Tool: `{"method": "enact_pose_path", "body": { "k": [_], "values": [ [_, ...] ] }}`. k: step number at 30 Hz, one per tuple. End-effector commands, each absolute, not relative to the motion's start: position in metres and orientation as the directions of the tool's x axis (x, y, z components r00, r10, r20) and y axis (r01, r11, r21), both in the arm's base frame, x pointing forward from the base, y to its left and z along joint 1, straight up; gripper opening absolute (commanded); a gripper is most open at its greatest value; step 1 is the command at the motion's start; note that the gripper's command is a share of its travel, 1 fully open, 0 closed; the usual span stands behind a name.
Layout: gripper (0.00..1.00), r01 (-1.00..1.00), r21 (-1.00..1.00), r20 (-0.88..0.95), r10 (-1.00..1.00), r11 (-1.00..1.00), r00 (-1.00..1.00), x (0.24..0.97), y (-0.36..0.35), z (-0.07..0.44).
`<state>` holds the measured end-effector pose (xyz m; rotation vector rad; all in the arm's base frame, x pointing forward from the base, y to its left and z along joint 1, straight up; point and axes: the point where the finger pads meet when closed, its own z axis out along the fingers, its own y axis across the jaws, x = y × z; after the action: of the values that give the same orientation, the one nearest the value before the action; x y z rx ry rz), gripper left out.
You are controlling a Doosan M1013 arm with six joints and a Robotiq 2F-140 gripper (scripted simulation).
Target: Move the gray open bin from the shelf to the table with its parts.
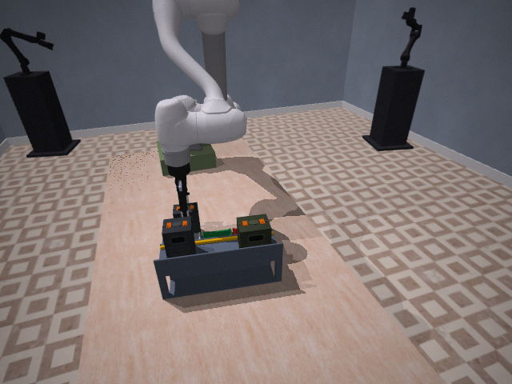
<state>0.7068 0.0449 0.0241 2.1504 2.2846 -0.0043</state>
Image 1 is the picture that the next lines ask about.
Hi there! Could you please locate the yellow flat bar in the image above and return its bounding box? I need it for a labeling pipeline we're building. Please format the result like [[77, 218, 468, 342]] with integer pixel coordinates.
[[160, 231, 274, 250]]

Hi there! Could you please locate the green open bin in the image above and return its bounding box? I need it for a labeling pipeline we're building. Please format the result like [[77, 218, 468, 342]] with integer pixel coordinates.
[[202, 229, 232, 238]]

